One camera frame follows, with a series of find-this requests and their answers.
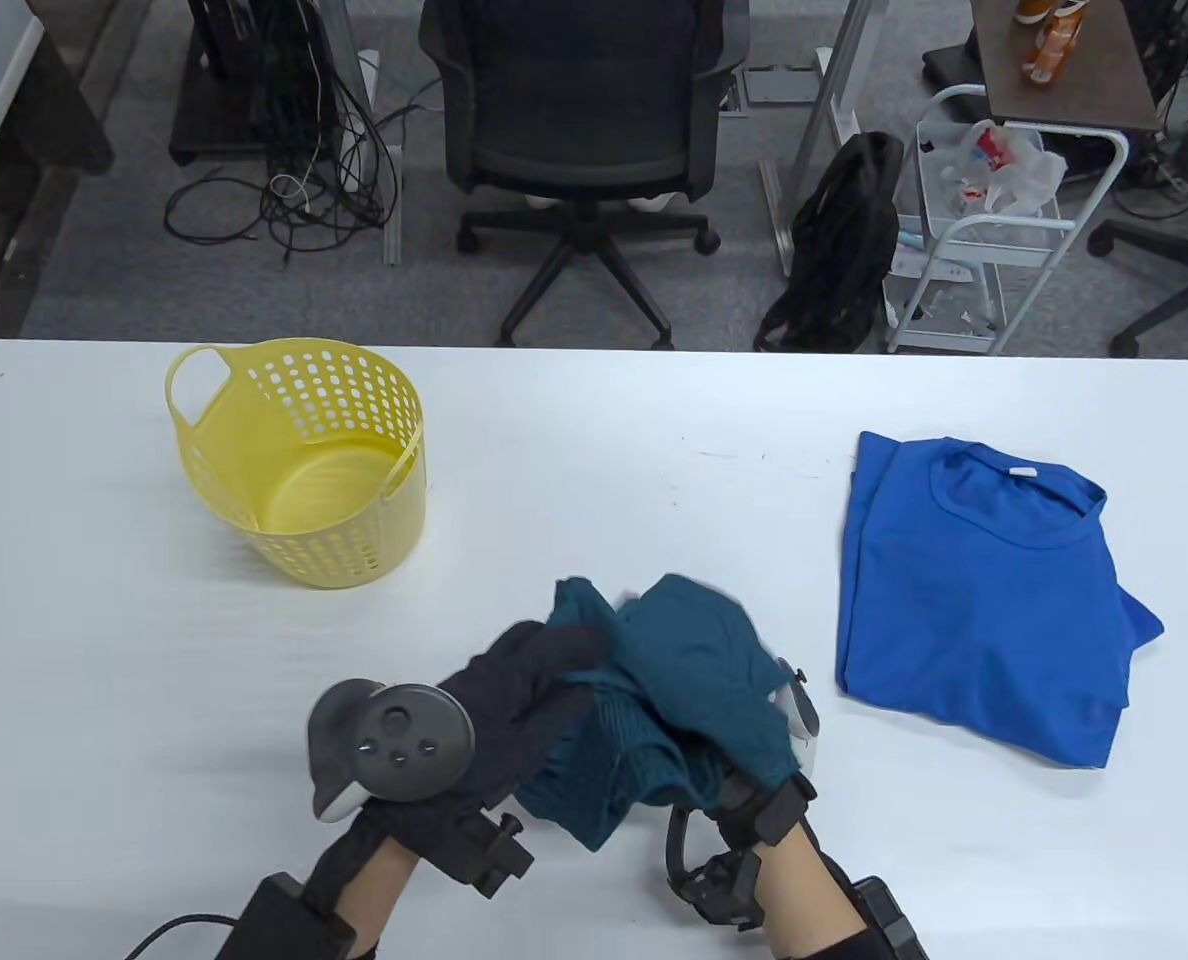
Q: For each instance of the black backpack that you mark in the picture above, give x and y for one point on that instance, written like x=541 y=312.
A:
x=844 y=230

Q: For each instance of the person's right hand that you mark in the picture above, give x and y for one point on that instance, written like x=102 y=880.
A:
x=764 y=810

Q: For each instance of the orange bottle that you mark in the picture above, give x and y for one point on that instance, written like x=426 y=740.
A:
x=1032 y=10
x=1049 y=45

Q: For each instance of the person's left forearm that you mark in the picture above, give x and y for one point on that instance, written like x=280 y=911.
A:
x=384 y=890

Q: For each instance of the black flat stand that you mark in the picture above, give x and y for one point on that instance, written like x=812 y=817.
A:
x=954 y=65

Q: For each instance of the grey floor plate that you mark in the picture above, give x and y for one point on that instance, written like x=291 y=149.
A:
x=779 y=85

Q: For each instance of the white metal desk leg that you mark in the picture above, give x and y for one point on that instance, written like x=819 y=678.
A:
x=834 y=80

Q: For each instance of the black office chair base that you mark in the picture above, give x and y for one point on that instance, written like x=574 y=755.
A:
x=1184 y=260

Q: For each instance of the blue towel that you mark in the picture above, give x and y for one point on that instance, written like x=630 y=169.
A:
x=1144 y=620

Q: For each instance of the person's left hand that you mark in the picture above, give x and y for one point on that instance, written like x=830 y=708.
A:
x=514 y=700

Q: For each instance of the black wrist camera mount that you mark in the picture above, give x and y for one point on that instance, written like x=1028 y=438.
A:
x=719 y=890
x=484 y=855

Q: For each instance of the grey handheld controller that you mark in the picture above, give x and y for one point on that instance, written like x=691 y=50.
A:
x=802 y=720
x=404 y=740

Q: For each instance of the black computer tower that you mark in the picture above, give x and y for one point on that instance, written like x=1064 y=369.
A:
x=244 y=60

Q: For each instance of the yellow plastic laundry basket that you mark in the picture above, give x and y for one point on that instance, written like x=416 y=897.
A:
x=314 y=500

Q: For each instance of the person's right forearm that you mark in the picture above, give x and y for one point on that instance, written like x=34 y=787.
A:
x=804 y=900

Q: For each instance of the grey metal desk leg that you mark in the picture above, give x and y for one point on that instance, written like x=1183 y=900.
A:
x=392 y=220

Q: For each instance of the white plastic bag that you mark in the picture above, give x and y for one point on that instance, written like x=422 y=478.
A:
x=1029 y=175

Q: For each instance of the white rolling cart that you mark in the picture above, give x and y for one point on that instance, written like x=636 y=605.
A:
x=1004 y=255

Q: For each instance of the black mesh office chair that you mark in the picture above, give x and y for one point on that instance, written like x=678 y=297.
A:
x=579 y=90

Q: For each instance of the dark teal clothes garment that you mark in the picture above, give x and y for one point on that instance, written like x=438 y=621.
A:
x=694 y=660

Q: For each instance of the white desk with dark side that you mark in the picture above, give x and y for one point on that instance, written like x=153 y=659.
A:
x=54 y=120

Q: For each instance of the brown wooden side table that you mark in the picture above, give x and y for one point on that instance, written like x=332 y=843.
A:
x=1084 y=70

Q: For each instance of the blue shirt clothes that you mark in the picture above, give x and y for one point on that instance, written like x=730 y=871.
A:
x=984 y=600

